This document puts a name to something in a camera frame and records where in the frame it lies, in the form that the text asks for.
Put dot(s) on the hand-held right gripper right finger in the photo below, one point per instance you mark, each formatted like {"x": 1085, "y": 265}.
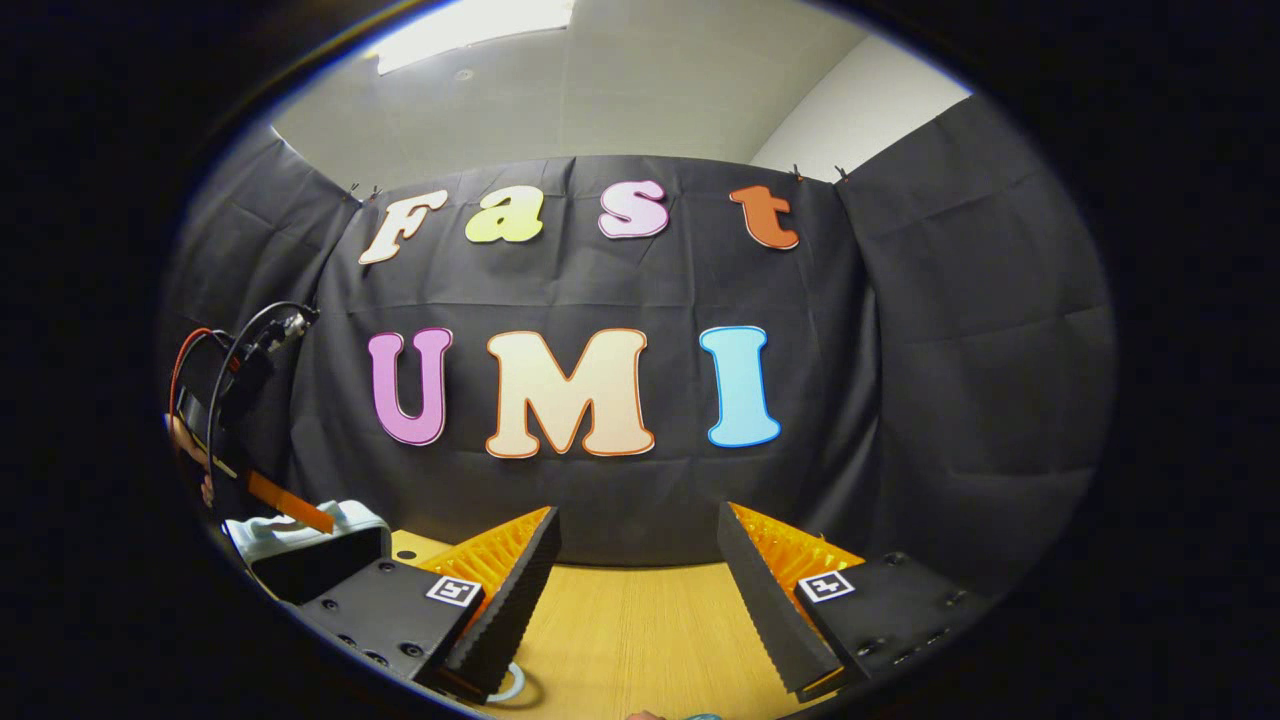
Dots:
{"x": 770, "y": 610}

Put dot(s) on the light blue suitcase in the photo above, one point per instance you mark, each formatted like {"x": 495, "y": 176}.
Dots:
{"x": 300, "y": 525}

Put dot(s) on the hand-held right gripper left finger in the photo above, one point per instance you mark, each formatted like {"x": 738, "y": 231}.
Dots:
{"x": 515, "y": 600}

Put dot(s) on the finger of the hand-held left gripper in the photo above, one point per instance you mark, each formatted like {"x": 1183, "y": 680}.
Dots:
{"x": 290, "y": 505}

